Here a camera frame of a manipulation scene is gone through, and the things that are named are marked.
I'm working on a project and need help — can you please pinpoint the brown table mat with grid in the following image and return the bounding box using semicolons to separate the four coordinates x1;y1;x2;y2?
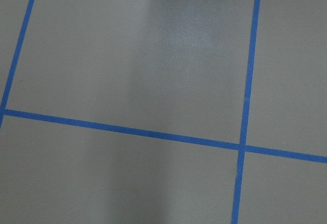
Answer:
1;0;326;223

